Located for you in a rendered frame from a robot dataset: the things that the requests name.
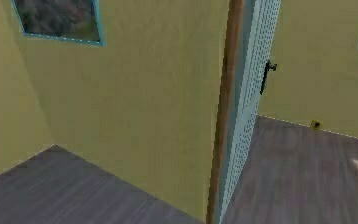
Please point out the brown wooden door frame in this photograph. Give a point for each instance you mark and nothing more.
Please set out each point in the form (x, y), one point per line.
(224, 113)

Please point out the teal framed wall picture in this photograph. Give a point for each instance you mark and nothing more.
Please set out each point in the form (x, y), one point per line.
(58, 18)

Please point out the pale blue perforated room door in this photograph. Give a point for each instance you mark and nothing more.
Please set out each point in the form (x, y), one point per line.
(250, 100)

